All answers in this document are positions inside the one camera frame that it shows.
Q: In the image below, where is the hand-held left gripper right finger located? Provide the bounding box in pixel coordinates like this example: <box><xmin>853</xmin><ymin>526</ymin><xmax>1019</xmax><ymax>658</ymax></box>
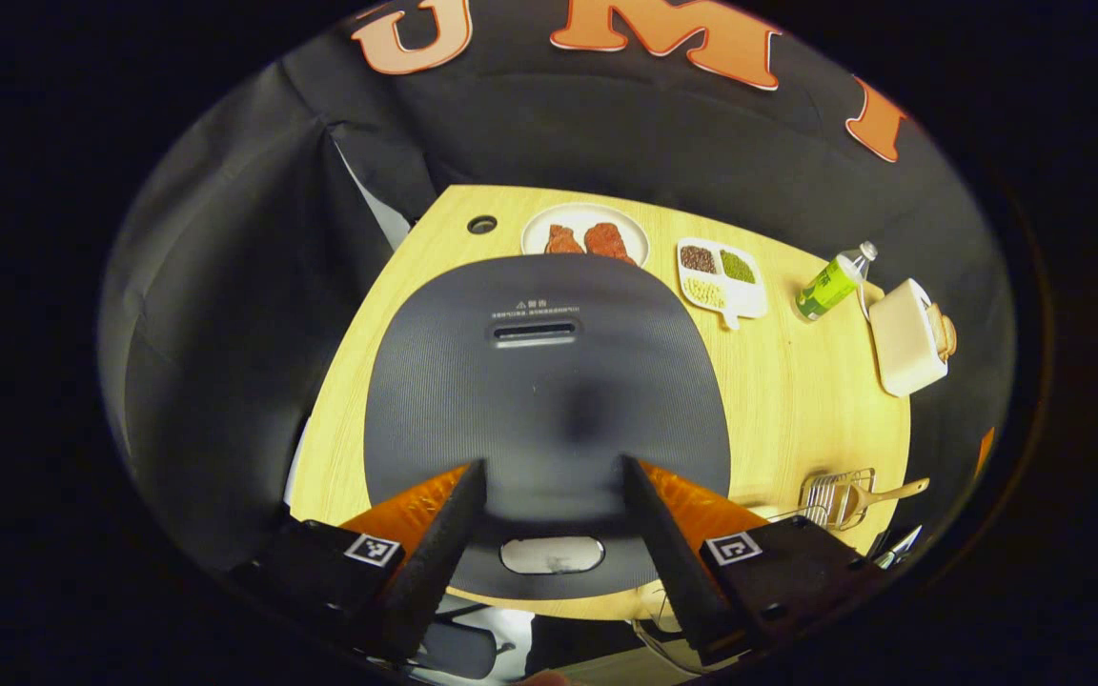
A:
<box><xmin>621</xmin><ymin>455</ymin><xmax>884</xmax><ymax>668</ymax></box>

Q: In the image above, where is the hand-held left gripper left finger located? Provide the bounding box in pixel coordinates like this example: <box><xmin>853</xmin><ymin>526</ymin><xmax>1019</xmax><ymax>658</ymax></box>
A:
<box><xmin>225</xmin><ymin>459</ymin><xmax>490</xmax><ymax>663</ymax></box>

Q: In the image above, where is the metal wire chopstick holder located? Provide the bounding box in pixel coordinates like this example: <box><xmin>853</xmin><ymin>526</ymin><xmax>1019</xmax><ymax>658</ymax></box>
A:
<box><xmin>800</xmin><ymin>468</ymin><xmax>877</xmax><ymax>531</ymax></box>

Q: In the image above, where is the dark grey rice cooker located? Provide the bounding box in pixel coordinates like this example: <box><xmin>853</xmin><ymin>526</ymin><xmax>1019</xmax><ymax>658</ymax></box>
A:
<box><xmin>363</xmin><ymin>253</ymin><xmax>733</xmax><ymax>601</ymax></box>

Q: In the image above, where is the white toaster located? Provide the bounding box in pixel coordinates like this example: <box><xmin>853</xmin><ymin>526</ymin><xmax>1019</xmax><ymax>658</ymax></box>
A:
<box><xmin>868</xmin><ymin>278</ymin><xmax>950</xmax><ymax>398</ymax></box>

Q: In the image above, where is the green label plastic bottle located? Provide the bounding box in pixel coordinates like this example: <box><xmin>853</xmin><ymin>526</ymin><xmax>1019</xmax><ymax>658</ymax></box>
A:
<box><xmin>794</xmin><ymin>241</ymin><xmax>879</xmax><ymax>322</ymax></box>

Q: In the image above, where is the white divided bean dish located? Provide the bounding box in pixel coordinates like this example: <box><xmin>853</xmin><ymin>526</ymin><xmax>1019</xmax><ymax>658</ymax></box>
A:
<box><xmin>676</xmin><ymin>237</ymin><xmax>769</xmax><ymax>331</ymax></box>

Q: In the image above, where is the round white plate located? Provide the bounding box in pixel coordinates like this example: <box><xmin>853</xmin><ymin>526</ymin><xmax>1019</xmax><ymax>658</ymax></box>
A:
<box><xmin>520</xmin><ymin>203</ymin><xmax>651</xmax><ymax>270</ymax></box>

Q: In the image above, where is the black backdrop cloth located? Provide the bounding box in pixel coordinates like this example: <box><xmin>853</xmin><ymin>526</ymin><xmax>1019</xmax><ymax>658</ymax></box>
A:
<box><xmin>99</xmin><ymin>0</ymin><xmax>1017</xmax><ymax>573</ymax></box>

